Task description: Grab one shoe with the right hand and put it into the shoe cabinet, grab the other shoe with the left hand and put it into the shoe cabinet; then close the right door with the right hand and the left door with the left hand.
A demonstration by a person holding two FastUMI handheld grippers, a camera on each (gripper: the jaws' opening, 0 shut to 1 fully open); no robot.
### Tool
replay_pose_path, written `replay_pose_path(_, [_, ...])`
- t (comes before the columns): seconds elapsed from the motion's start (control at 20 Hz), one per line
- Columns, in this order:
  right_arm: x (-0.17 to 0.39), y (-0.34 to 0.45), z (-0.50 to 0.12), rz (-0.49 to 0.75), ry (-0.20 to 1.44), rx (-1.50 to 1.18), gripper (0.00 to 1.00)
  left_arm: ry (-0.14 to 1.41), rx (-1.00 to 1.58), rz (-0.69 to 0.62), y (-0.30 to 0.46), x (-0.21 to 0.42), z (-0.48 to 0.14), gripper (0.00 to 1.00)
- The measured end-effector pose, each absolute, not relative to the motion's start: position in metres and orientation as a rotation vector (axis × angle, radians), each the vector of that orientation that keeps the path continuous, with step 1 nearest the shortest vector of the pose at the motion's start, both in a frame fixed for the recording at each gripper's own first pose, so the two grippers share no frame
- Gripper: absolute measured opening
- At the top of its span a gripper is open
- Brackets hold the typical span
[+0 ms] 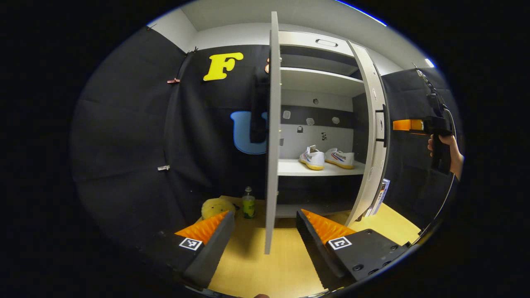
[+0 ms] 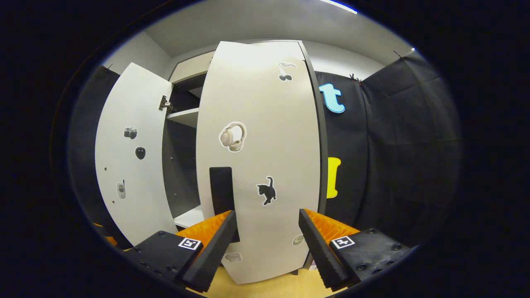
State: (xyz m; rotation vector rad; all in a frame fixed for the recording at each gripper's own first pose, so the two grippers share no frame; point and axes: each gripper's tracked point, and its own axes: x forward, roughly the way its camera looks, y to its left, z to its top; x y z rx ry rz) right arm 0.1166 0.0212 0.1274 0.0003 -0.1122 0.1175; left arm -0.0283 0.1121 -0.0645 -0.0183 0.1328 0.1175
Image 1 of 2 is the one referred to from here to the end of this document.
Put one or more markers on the green plastic bottle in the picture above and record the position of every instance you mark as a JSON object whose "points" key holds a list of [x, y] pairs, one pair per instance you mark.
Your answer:
{"points": [[248, 207]]}

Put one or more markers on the white shoe cabinet door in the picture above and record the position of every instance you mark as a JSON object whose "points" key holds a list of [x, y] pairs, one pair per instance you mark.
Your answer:
{"points": [[370, 174], [273, 165]]}

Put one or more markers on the white shoe cabinet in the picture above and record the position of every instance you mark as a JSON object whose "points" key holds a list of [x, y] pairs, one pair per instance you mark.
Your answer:
{"points": [[319, 82]]}

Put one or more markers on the black backdrop cloth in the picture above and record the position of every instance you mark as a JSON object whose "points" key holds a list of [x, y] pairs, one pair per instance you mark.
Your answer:
{"points": [[136, 136], [410, 186]]}

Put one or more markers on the printed paper packet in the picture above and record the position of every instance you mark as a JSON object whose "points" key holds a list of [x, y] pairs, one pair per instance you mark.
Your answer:
{"points": [[381, 198]]}

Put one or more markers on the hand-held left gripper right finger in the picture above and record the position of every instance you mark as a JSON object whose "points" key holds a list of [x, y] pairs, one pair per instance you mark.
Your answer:
{"points": [[316, 254]]}

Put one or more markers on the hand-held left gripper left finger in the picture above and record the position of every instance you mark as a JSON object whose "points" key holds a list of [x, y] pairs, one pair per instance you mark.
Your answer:
{"points": [[213, 248]]}

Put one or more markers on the small ceiling light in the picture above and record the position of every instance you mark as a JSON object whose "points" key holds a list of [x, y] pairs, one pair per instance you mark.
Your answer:
{"points": [[429, 63]]}

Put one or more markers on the white canvas shoe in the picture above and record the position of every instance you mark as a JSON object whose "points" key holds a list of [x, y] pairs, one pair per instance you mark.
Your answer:
{"points": [[341, 159], [313, 159]]}

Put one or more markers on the red cloth clip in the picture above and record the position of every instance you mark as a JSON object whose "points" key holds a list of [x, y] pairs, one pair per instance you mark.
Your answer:
{"points": [[174, 81]]}

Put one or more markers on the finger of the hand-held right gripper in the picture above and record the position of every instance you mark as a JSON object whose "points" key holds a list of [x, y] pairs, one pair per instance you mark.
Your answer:
{"points": [[408, 125]]}

